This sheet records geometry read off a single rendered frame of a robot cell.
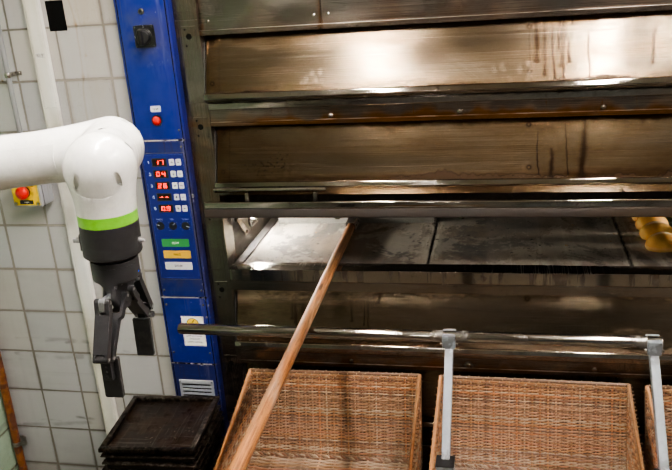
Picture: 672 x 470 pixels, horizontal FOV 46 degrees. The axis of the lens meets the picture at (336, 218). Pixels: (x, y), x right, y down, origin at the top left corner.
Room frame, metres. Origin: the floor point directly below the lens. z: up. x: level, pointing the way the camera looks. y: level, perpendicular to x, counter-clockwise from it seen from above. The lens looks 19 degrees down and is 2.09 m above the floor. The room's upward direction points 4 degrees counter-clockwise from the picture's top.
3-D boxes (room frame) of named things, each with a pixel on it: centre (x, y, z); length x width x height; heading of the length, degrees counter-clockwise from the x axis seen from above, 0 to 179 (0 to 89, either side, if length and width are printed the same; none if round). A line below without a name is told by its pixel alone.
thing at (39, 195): (2.35, 0.94, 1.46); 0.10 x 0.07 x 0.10; 77
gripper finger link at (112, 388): (1.10, 0.37, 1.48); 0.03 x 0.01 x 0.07; 81
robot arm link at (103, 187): (1.17, 0.35, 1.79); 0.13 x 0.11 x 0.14; 7
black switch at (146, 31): (2.24, 0.50, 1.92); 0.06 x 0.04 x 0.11; 77
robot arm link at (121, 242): (1.16, 0.36, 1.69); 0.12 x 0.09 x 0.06; 81
